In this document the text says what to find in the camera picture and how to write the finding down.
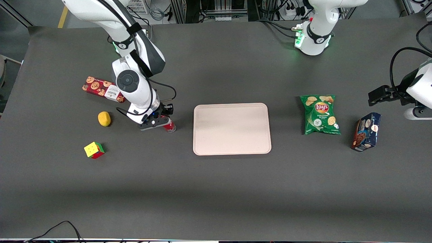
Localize white power strip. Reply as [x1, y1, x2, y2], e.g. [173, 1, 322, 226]
[285, 7, 306, 17]

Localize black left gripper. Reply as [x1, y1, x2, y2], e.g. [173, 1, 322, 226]
[368, 86, 411, 106]

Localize multicolour puzzle cube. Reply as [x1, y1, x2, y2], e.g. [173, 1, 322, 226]
[84, 141, 105, 160]

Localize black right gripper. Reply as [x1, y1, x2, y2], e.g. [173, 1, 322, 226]
[155, 103, 174, 117]

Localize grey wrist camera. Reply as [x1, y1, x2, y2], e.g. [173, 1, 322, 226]
[139, 116, 170, 131]
[404, 107, 432, 120]

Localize aluminium equipment rack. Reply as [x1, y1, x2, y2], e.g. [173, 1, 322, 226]
[170, 0, 260, 24]

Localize thin black table-edge cable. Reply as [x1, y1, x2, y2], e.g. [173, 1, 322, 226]
[24, 221, 83, 243]

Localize red Walkers cookie box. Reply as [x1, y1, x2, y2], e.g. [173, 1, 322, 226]
[82, 76, 126, 103]

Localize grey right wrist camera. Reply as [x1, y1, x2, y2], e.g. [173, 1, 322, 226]
[139, 116, 170, 131]

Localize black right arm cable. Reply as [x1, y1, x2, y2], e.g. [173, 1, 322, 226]
[96, 0, 177, 117]

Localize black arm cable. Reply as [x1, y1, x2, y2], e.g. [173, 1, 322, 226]
[390, 21, 432, 97]
[96, 0, 177, 117]

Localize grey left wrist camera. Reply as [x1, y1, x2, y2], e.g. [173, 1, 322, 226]
[404, 107, 432, 120]

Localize dark blue cookie box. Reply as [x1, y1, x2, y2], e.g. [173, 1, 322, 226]
[350, 112, 382, 152]

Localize red coke bottle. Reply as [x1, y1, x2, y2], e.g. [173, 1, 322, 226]
[163, 118, 177, 133]

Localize white rectangular tray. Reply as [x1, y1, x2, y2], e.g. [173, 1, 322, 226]
[193, 103, 272, 156]

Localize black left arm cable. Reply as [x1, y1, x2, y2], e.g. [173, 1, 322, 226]
[390, 21, 432, 97]

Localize yellow toy lemon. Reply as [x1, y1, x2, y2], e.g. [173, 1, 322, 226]
[98, 111, 112, 127]

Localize green Lays chips bag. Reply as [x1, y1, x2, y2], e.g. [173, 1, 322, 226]
[300, 95, 341, 135]

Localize white perforated basket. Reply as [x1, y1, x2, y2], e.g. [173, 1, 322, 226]
[127, 0, 151, 15]

